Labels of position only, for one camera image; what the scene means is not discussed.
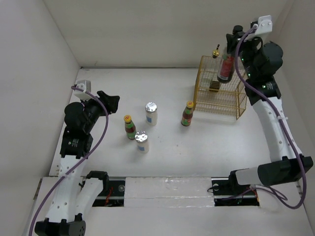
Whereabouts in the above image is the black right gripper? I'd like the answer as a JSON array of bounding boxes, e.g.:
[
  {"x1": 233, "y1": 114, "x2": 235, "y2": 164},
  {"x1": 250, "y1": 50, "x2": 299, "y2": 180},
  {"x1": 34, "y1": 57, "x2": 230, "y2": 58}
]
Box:
[{"x1": 225, "y1": 30, "x2": 261, "y2": 80}]

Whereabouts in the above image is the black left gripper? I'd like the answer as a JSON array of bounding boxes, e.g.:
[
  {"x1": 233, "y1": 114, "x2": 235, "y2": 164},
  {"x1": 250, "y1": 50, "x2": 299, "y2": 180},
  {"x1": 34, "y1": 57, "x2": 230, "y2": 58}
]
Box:
[{"x1": 80, "y1": 90, "x2": 119, "y2": 133}]

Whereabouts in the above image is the clear oil bottle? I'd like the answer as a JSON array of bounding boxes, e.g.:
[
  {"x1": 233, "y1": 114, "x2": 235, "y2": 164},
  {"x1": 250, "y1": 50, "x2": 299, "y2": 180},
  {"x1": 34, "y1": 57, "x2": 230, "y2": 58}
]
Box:
[{"x1": 199, "y1": 44, "x2": 220, "y2": 88}]

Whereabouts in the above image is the clear bottle black cap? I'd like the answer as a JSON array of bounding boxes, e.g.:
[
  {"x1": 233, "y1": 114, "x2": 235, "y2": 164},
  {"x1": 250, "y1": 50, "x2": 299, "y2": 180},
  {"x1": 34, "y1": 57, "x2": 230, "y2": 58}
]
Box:
[{"x1": 217, "y1": 25, "x2": 243, "y2": 84}]

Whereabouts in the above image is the yellow-cap sauce bottle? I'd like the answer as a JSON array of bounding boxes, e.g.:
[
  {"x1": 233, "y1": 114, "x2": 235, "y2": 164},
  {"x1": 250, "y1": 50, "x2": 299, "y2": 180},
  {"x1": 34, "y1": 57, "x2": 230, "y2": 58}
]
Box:
[
  {"x1": 181, "y1": 101, "x2": 194, "y2": 126},
  {"x1": 124, "y1": 115, "x2": 136, "y2": 140}
]

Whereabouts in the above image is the dark-filled gold-spout oil bottle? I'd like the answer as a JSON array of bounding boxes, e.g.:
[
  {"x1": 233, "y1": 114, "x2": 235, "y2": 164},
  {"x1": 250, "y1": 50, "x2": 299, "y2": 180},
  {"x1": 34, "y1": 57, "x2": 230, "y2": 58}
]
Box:
[{"x1": 209, "y1": 80, "x2": 221, "y2": 93}]

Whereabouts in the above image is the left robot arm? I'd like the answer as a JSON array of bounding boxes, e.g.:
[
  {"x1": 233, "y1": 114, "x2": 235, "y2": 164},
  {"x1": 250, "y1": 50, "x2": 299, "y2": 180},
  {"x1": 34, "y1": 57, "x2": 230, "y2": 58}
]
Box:
[{"x1": 29, "y1": 87, "x2": 120, "y2": 236}]

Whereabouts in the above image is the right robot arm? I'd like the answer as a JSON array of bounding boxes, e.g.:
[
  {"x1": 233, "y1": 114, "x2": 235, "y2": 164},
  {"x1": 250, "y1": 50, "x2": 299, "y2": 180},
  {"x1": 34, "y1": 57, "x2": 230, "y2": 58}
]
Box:
[{"x1": 225, "y1": 26, "x2": 314, "y2": 194}]

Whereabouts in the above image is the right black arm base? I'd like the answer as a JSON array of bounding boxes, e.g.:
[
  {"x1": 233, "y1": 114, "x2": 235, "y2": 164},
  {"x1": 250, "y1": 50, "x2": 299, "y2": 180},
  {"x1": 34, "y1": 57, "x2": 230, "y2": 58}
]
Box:
[{"x1": 207, "y1": 178, "x2": 260, "y2": 207}]

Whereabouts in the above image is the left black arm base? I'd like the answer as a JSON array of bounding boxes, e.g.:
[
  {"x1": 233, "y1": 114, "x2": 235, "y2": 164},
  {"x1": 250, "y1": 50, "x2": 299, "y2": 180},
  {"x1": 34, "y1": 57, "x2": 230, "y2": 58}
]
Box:
[{"x1": 79, "y1": 171, "x2": 126, "y2": 207}]

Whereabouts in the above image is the rear silver-lid spice jar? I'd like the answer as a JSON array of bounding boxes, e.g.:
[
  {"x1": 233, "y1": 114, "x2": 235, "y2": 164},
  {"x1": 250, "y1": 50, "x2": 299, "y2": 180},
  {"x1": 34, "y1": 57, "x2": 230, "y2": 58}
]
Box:
[{"x1": 145, "y1": 102, "x2": 158, "y2": 126}]

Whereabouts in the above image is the silver-lid spice jar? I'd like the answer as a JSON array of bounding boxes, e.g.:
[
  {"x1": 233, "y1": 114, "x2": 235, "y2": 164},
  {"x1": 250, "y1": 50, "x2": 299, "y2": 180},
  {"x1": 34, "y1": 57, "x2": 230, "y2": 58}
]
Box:
[
  {"x1": 135, "y1": 131, "x2": 149, "y2": 153},
  {"x1": 145, "y1": 102, "x2": 158, "y2": 126}
]

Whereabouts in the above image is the front silver-lid spice jar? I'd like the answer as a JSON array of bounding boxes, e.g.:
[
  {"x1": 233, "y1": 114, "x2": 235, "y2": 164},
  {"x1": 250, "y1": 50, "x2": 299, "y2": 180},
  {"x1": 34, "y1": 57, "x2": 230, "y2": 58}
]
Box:
[{"x1": 135, "y1": 131, "x2": 149, "y2": 153}]

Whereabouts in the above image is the white foam front board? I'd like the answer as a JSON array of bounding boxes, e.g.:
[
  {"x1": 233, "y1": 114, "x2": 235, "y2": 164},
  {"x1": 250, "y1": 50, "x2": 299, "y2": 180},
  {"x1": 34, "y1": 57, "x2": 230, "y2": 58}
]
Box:
[{"x1": 124, "y1": 177, "x2": 214, "y2": 208}]

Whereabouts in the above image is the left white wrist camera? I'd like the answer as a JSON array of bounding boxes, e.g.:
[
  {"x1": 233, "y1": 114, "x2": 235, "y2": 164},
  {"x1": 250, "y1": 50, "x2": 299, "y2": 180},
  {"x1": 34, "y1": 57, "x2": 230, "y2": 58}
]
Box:
[{"x1": 74, "y1": 80, "x2": 92, "y2": 101}]

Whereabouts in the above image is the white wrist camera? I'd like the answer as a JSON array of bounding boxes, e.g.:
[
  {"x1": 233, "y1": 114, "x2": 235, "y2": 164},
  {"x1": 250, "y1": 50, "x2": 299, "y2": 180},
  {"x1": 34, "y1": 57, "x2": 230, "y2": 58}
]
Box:
[
  {"x1": 245, "y1": 15, "x2": 273, "y2": 41},
  {"x1": 74, "y1": 80, "x2": 92, "y2": 101}
]

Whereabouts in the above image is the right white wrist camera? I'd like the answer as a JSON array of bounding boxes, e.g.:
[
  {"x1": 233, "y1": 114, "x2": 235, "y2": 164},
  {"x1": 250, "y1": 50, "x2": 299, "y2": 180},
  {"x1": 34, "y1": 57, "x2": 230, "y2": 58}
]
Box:
[{"x1": 245, "y1": 15, "x2": 273, "y2": 41}]

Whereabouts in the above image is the gold wire basket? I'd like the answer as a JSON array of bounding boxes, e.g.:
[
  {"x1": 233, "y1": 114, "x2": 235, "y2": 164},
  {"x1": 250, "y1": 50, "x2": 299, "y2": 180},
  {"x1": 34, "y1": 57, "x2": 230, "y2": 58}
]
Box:
[{"x1": 193, "y1": 67, "x2": 247, "y2": 119}]

